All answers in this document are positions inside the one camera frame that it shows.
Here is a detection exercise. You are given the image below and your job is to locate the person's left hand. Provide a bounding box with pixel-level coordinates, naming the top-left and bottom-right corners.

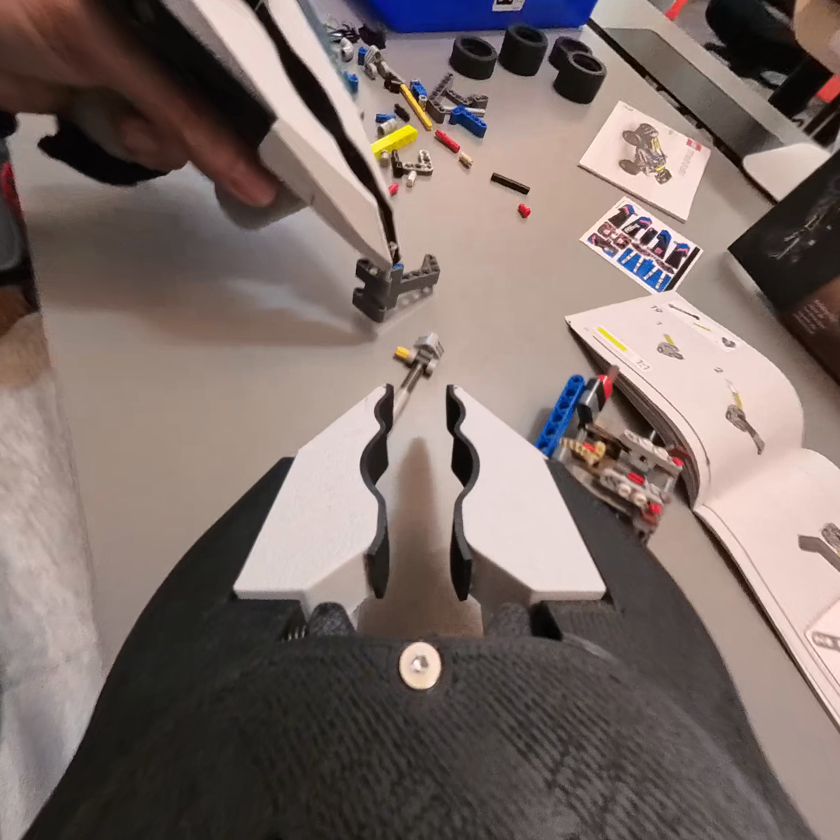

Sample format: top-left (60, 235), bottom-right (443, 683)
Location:
top-left (0, 0), bottom-right (280, 206)

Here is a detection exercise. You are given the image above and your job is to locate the person's grey garment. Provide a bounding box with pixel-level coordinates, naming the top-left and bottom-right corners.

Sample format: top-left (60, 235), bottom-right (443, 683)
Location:
top-left (0, 311), bottom-right (106, 840)

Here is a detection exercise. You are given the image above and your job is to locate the dark lego box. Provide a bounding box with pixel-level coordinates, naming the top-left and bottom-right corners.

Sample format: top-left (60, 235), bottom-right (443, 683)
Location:
top-left (727, 147), bottom-right (840, 385)

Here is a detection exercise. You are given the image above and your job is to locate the open instruction booklet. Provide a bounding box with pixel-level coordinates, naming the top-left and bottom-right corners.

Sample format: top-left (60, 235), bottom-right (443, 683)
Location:
top-left (564, 292), bottom-right (840, 729)

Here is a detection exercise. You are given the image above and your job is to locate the lego chassis assembly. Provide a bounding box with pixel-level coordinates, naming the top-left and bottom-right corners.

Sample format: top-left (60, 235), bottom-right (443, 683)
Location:
top-left (535, 367), bottom-right (686, 534)

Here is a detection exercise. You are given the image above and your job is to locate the blue plastic bin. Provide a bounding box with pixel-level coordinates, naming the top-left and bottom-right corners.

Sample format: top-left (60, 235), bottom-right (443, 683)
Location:
top-left (357, 0), bottom-right (599, 32)

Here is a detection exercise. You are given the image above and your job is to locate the black lego tyre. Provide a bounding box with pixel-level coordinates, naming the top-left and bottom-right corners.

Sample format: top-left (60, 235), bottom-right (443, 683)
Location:
top-left (499, 24), bottom-right (549, 76)
top-left (548, 36), bottom-right (592, 70)
top-left (449, 36), bottom-right (497, 81)
top-left (553, 51), bottom-right (608, 105)

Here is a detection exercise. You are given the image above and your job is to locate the sticker sheet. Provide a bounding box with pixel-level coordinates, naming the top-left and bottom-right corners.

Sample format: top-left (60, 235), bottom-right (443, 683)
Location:
top-left (579, 197), bottom-right (703, 294)

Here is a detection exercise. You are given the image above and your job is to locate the pile of loose lego pieces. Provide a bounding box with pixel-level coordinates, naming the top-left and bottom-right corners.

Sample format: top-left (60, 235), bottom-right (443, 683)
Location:
top-left (322, 16), bottom-right (490, 198)

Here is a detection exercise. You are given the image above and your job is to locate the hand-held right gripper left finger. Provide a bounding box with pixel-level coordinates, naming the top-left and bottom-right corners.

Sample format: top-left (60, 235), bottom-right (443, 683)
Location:
top-left (233, 384), bottom-right (396, 630)

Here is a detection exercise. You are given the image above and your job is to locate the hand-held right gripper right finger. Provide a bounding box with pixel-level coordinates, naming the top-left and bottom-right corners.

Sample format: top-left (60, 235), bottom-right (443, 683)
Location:
top-left (446, 384), bottom-right (608, 634)

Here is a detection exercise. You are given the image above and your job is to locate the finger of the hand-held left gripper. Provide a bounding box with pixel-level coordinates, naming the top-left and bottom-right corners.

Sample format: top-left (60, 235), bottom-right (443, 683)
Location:
top-left (164, 0), bottom-right (396, 265)
top-left (261, 0), bottom-right (400, 249)

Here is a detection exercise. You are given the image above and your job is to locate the lego shock absorber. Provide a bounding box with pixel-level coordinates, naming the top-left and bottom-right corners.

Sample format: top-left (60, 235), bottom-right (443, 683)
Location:
top-left (392, 331), bottom-right (446, 411)

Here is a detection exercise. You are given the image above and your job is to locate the closed instruction booklet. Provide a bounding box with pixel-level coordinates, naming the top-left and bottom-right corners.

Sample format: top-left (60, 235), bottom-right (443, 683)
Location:
top-left (577, 100), bottom-right (711, 223)

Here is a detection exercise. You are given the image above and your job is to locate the dark grey lego arm assembly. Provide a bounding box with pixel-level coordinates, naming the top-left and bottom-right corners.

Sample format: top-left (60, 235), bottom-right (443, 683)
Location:
top-left (352, 252), bottom-right (442, 324)

